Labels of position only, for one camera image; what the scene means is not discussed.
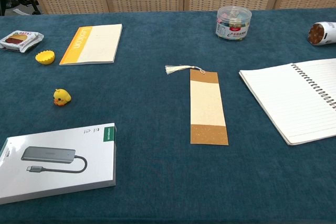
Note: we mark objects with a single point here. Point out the yellow rubber duck toy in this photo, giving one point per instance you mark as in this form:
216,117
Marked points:
61,97

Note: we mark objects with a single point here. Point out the yellow eggshell cup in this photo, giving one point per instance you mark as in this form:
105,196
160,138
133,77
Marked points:
45,57

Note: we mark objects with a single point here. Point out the brown cream bookmark with tassel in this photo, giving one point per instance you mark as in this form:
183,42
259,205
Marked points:
207,103

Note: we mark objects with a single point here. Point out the blue table cloth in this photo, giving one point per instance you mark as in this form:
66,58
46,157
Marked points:
157,176

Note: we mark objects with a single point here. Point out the yellow cream notebook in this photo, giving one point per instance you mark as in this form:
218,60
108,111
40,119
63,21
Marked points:
95,43

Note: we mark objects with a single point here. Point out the clear tub of binder clips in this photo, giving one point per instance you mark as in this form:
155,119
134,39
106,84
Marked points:
233,26

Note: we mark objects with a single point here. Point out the open spiral notebook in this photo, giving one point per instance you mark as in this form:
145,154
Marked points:
294,98

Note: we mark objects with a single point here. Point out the white USB hub box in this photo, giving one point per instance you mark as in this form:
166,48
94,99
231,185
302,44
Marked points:
56,161

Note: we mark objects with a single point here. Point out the snack packet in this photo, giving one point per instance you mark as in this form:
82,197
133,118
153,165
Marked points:
19,40

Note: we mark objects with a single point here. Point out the white tube with brown end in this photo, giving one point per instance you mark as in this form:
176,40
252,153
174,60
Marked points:
324,33

